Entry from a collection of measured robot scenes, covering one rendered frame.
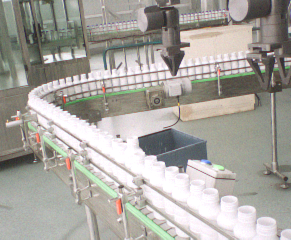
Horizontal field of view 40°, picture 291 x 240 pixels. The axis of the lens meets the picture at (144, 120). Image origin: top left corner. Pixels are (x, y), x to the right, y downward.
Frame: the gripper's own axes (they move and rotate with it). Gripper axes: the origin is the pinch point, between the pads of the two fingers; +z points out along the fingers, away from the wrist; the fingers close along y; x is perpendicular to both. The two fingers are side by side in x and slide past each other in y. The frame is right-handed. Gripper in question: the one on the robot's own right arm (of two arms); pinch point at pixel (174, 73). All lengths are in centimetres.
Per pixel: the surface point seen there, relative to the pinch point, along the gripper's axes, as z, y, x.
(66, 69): 82, -192, -510
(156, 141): 51, -38, -65
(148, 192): 30.9, 20.5, 9.2
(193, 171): 27.6, 6.3, 13.4
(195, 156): 51, -37, -35
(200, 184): 21.2, 19.0, 30.5
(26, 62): 35, -68, -334
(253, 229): 23, 23, 51
